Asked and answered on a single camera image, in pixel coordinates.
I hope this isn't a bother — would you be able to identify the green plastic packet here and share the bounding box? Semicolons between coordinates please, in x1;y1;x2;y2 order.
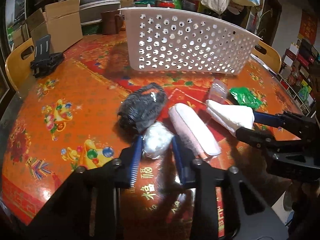
229;87;262;110

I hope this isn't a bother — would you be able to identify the white cloth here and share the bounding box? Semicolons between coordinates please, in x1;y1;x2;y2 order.
206;100;254;136

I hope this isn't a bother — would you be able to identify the pink towel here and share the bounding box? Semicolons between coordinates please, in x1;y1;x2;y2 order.
168;103;221;159

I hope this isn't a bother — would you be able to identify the clear plastic wrapper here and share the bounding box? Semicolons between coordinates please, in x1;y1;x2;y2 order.
208;79;228;103

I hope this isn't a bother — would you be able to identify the small white bundle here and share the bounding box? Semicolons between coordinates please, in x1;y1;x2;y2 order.
143;121;174;159

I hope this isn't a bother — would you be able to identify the white perforated plastic basket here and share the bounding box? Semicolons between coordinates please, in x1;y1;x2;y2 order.
120;7;261;75

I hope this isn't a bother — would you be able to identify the shelf with boxes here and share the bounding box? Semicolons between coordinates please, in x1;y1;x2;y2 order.
277;39;319;117

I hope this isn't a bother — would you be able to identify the right yellow wooden chair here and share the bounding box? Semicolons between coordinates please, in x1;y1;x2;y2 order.
252;41;281;74

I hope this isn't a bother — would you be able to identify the yellow wooden chair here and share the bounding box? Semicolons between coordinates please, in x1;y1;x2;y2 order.
252;41;281;74
5;38;35;92

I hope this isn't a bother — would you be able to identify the red floral tablecloth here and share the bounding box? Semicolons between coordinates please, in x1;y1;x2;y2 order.
1;32;300;239

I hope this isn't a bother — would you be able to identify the black phone stand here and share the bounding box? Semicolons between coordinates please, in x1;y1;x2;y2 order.
30;34;65;79

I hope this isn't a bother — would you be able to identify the left yellow wooden chair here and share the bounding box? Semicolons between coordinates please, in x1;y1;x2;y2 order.
5;38;35;92

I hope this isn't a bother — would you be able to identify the red-lid pickle jar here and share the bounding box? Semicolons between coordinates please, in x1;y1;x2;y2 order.
155;0;175;8

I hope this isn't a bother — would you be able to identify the brown plastic mug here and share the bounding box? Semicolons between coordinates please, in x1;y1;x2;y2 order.
100;10;124;35

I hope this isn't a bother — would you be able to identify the cardboard box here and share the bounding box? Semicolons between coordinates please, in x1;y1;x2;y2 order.
26;0;83;53

